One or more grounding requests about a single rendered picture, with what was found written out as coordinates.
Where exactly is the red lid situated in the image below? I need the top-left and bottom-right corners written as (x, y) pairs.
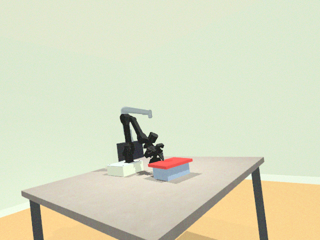
top-left (148, 157), bottom-right (193, 170)

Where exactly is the light blue open box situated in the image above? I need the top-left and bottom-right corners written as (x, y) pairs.
top-left (152, 163), bottom-right (190, 181)

